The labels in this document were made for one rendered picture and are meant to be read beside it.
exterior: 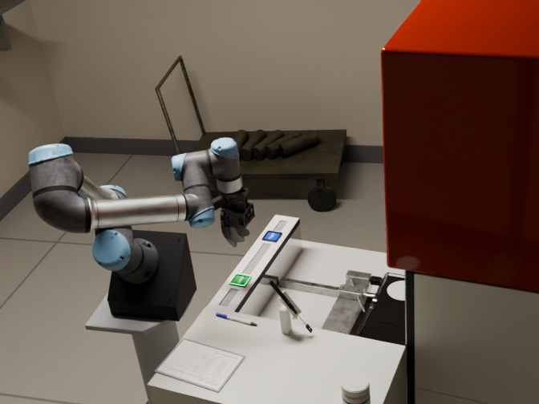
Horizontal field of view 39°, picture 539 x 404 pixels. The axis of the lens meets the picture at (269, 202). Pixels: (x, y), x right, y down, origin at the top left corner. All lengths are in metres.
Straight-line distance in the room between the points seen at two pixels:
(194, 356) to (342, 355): 0.41
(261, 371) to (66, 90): 3.80
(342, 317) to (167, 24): 3.08
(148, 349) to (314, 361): 0.79
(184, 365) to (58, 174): 0.63
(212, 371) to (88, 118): 3.70
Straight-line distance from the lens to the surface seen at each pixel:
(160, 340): 2.71
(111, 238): 2.40
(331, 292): 2.57
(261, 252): 2.58
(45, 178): 2.06
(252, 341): 2.22
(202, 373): 2.15
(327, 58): 4.84
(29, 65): 5.44
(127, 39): 5.24
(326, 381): 2.08
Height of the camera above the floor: 2.42
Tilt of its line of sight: 31 degrees down
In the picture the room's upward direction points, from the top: 7 degrees counter-clockwise
